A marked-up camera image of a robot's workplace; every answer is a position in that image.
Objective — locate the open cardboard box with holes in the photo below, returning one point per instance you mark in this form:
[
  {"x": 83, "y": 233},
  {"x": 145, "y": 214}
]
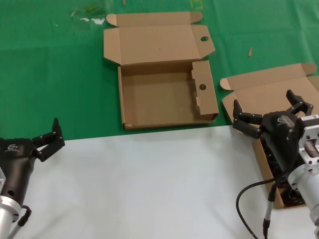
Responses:
[{"x": 159, "y": 99}]

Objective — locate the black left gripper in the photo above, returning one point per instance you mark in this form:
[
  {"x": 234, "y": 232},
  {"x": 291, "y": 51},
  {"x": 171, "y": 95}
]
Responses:
[{"x": 17, "y": 161}]

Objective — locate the white table cloth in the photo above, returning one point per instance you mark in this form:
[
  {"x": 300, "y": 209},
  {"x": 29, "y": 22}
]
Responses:
[{"x": 149, "y": 186}]

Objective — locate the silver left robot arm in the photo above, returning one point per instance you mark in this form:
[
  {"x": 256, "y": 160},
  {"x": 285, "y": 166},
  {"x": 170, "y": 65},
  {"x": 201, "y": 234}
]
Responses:
[{"x": 6, "y": 214}]

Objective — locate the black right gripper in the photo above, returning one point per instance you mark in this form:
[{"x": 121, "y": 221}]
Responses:
[{"x": 281, "y": 134}]

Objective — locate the green table cloth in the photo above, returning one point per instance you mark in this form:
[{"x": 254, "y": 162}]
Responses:
[{"x": 49, "y": 74}]

